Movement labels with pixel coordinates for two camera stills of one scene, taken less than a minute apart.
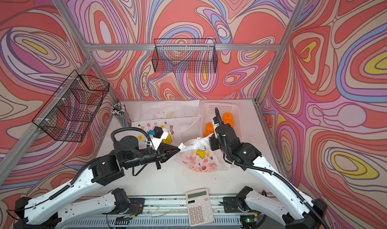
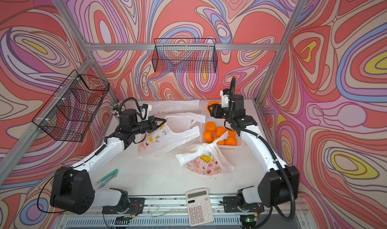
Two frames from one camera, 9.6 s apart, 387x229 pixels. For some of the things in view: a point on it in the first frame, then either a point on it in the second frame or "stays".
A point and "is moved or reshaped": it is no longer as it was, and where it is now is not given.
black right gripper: (213, 141) to (215, 111)
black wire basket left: (69, 113) stays
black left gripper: (165, 152) to (154, 127)
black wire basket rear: (185, 55) stays
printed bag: (180, 130) is moved or reshaped
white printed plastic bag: (198, 155) is moved or reshaped
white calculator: (199, 207) stays
